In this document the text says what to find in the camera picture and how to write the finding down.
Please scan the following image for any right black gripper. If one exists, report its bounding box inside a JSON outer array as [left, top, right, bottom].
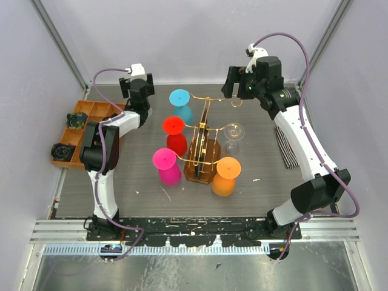
[[221, 65, 264, 100]]

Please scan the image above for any blue plastic wine glass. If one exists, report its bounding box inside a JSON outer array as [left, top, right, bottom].
[[169, 89, 193, 125]]

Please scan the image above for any wooden compartment tray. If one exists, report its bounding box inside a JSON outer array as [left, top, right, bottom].
[[52, 100, 125, 172]]

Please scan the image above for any red plastic wine glass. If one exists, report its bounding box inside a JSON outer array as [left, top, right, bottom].
[[162, 116, 188, 156]]

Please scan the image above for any striped cloth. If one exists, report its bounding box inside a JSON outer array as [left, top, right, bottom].
[[275, 125, 299, 169]]

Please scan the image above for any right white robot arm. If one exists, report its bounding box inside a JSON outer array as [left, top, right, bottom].
[[221, 56, 351, 239]]

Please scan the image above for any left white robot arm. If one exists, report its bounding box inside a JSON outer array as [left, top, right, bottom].
[[79, 69, 155, 240]]

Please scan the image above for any pink plastic wine glass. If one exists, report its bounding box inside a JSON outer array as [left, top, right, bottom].
[[152, 148, 181, 187]]

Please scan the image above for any orange plastic wine glass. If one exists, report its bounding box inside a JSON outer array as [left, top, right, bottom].
[[212, 156, 241, 196]]

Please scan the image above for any dark patterned rolled sock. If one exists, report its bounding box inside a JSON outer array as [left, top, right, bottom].
[[66, 112, 88, 130]]

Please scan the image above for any black rolled sock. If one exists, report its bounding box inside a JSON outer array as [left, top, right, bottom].
[[51, 142, 76, 162]]

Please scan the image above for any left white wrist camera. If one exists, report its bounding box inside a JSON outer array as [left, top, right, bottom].
[[125, 63, 147, 81]]

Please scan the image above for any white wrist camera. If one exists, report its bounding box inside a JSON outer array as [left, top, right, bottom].
[[125, 63, 147, 81], [245, 44, 269, 73]]

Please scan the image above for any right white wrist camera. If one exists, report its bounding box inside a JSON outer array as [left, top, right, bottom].
[[245, 44, 269, 73]]

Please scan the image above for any gold wire glass rack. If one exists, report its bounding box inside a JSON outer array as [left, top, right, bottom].
[[179, 95, 226, 185]]

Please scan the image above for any black mounting base plate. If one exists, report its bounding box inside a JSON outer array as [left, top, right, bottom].
[[83, 216, 301, 247]]

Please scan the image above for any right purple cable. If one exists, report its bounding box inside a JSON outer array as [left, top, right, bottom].
[[253, 32, 361, 263]]

